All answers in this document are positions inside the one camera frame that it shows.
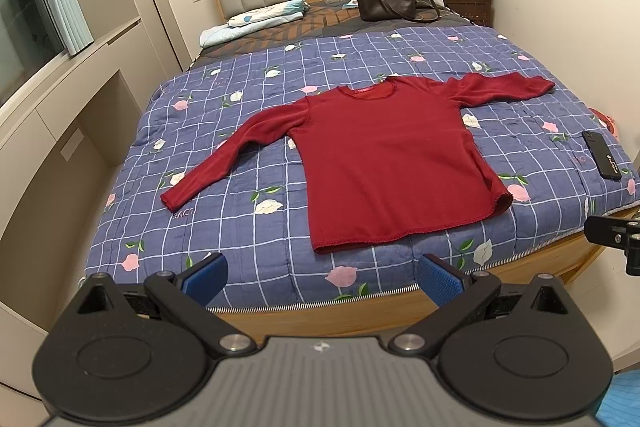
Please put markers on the wooden bed frame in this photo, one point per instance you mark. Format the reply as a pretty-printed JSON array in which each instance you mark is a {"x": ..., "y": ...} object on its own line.
[{"x": 565, "y": 258}]

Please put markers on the black smartphone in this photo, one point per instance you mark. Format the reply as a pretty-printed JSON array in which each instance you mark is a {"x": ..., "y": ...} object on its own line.
[{"x": 602, "y": 156}]

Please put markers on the brown leather handbag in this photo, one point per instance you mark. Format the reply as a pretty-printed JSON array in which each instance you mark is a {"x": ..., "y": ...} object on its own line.
[{"x": 375, "y": 10}]

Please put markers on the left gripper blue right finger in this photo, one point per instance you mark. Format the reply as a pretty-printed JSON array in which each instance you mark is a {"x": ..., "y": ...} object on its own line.
[{"x": 461, "y": 300}]

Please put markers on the white flat pillow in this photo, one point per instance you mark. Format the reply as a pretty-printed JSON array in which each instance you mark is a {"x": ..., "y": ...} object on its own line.
[{"x": 221, "y": 34}]

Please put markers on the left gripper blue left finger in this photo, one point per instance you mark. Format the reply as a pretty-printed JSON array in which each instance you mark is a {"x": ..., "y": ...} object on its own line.
[{"x": 182, "y": 299}]

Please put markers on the light blue folded blanket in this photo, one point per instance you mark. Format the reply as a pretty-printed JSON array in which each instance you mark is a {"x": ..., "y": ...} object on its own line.
[{"x": 268, "y": 12}]

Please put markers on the blue floor mat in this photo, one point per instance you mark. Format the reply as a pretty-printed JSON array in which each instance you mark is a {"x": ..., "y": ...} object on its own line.
[{"x": 620, "y": 406}]

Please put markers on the brown patterned bed sheet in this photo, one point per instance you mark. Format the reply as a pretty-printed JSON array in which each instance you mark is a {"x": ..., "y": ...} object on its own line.
[{"x": 320, "y": 20}]

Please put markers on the beige built-in cabinet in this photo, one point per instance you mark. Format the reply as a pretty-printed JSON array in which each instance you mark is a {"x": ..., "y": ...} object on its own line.
[{"x": 67, "y": 122}]

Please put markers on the red long sleeve sweater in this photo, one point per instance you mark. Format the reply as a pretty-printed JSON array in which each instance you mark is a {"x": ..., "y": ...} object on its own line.
[{"x": 381, "y": 162}]

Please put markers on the blue floral checked quilt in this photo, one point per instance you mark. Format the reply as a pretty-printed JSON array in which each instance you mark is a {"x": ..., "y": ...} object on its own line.
[{"x": 257, "y": 215}]

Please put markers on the brown wooden nightstand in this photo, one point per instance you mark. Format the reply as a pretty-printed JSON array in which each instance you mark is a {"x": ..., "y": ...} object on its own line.
[{"x": 477, "y": 11}]

